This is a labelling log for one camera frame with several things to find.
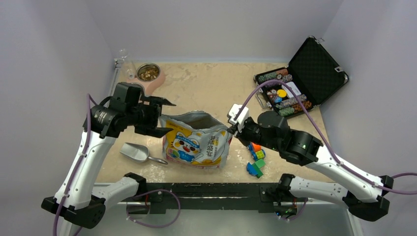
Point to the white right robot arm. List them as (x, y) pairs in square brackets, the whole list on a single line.
[(351, 187)]

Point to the pink double pet bowl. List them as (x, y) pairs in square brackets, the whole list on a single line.
[(150, 76)]

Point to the yellow round chip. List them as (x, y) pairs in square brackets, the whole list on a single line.
[(281, 93)]

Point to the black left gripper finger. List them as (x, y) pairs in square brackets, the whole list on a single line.
[(154, 101), (157, 132)]

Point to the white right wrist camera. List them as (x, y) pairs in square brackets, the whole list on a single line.
[(237, 116)]

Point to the cat food bag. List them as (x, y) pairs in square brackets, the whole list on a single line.
[(197, 139)]

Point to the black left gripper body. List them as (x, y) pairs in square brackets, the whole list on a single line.
[(145, 113)]

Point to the metal food scoop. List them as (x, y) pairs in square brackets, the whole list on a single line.
[(139, 153)]

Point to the orange blue toy car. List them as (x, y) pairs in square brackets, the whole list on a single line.
[(256, 151)]

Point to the black poker chip case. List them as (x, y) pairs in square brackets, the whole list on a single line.
[(314, 71)]

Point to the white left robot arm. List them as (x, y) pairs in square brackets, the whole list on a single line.
[(76, 201)]

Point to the white playing card box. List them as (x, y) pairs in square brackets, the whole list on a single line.
[(293, 87)]

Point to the green blue toy blocks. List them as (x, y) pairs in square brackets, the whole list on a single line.
[(254, 169)]

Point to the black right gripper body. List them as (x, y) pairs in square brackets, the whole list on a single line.
[(251, 132)]

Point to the clear plastic bottle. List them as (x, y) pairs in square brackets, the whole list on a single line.
[(127, 66)]

